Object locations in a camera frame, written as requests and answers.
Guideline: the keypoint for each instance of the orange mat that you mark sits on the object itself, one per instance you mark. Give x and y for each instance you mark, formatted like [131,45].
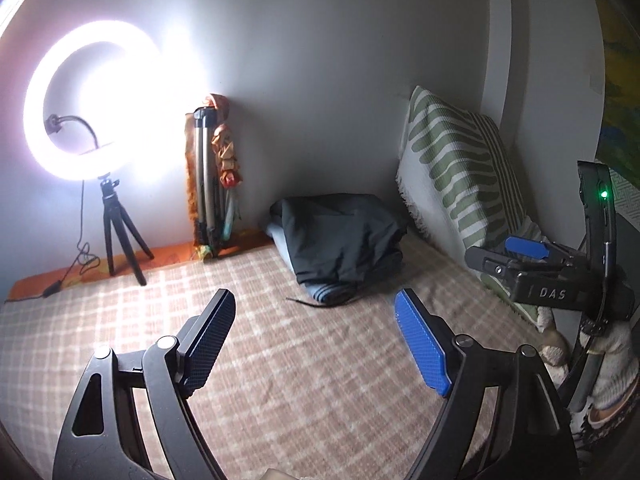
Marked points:
[160,257]

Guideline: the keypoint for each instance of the folded tripod with cloth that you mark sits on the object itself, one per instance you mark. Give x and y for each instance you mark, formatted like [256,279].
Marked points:
[227,160]

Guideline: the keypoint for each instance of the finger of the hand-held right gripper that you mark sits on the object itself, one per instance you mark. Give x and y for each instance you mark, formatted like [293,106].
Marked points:
[492,262]
[525,246]

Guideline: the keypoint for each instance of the silver folded tripod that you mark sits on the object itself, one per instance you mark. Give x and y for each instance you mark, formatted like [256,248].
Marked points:
[205,185]

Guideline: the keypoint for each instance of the black gooseneck phone holder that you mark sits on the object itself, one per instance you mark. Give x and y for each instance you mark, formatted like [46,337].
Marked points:
[75,122]

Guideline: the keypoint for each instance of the blue folded cloth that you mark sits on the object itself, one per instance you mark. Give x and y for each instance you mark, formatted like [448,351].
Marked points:
[327,294]

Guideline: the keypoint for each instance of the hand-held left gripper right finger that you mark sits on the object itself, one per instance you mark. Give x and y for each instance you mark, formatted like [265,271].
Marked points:
[420,340]

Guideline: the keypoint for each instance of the beige plaid blanket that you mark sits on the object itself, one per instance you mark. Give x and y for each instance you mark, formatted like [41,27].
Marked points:
[310,360]

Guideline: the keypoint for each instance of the green striped white pillow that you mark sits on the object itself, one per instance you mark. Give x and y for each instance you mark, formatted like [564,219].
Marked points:
[460,170]

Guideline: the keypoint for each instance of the black small tripod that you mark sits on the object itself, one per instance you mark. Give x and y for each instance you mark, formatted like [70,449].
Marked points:
[115,220]

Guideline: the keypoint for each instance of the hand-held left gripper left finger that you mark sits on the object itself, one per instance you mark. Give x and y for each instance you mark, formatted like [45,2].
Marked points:
[210,340]

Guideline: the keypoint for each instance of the dark clothes pile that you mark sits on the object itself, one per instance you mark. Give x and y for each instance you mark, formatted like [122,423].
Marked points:
[340,240]

